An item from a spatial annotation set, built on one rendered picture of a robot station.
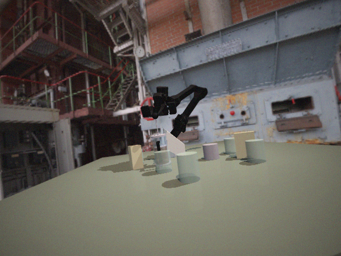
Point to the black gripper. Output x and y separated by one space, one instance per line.
160 109

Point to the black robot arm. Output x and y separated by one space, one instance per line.
182 119

